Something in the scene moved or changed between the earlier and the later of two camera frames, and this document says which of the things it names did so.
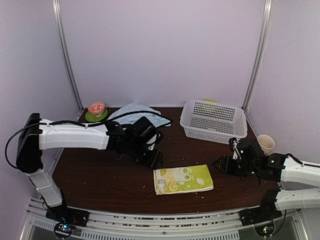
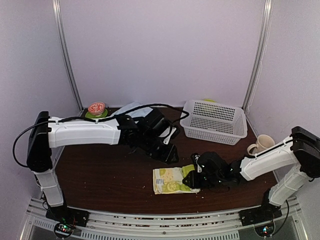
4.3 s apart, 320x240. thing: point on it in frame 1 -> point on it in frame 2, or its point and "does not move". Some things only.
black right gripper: [225, 166] -> [192, 182]
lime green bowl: [210, 100] does not move
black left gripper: [153, 161] -> [167, 157]
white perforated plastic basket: [213, 122] does not move
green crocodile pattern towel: [182, 179] does not move
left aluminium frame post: [56, 7] does not move
